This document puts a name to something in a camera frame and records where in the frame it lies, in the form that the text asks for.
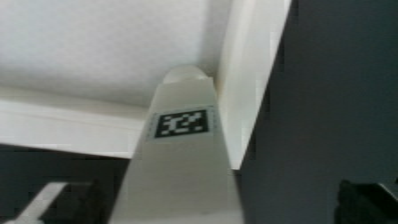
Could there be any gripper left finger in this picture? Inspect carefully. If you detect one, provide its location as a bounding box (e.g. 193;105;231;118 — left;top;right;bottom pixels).
5;182;92;224

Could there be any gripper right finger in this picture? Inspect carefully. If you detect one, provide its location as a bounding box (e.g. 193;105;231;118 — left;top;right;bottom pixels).
336;180;398;224

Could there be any white desk leg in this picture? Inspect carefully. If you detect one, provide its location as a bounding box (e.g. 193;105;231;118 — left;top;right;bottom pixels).
108;66;245;224

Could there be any white desk top tray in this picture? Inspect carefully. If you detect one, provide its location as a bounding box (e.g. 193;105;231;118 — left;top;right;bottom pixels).
0;0;293;162

